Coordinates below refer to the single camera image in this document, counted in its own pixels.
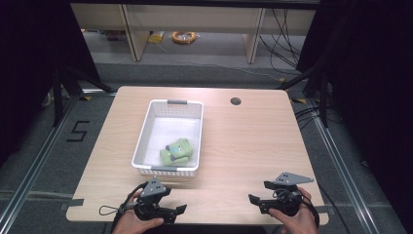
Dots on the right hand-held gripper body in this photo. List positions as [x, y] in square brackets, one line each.
[285, 203]

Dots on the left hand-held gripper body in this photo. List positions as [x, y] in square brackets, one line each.
[149, 208]

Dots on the green plush toy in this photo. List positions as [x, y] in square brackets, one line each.
[168, 157]

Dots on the white plastic basket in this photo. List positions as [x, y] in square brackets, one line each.
[172, 130]

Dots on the person's left hand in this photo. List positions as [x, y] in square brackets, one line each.
[130, 224]

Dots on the person's right hand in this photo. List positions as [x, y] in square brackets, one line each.
[302, 224]

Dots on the dark round table grommet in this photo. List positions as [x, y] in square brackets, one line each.
[235, 101]

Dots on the black metal stand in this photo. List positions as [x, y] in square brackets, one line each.
[58, 97]
[323, 97]

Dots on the black curtain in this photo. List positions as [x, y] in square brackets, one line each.
[29, 65]
[373, 81]

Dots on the yellow packet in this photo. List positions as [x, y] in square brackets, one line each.
[157, 37]

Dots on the pale wooden shelf unit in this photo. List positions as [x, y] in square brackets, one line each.
[136, 35]

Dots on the aluminium floor rail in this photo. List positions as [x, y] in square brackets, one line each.
[39, 156]
[344, 172]

